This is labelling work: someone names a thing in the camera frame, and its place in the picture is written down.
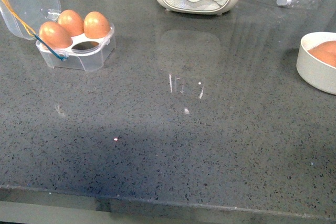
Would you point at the brown egg right in box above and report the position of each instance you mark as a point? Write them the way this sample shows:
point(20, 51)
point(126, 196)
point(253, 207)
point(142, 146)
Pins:
point(96, 25)

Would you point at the brown egg in box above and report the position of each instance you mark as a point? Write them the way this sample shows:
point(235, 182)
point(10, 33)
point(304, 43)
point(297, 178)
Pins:
point(54, 35)
point(72, 22)
point(96, 25)

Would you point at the brown egg back in box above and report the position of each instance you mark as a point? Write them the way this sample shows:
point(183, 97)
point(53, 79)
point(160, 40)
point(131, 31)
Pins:
point(72, 22)

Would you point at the brown egg front in box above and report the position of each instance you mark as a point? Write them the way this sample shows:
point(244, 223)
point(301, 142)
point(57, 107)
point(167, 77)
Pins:
point(54, 35)

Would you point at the brown egg front in bowl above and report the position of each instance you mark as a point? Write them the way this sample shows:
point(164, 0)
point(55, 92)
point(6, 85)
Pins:
point(325, 52)

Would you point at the clear plastic egg box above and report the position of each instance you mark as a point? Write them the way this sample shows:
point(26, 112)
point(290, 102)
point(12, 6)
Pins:
point(24, 18)

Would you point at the white ceramic bowl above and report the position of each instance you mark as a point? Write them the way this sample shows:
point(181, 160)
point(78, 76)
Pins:
point(312, 70)

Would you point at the blue cable tie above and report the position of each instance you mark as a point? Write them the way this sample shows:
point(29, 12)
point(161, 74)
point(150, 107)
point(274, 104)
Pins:
point(62, 58)

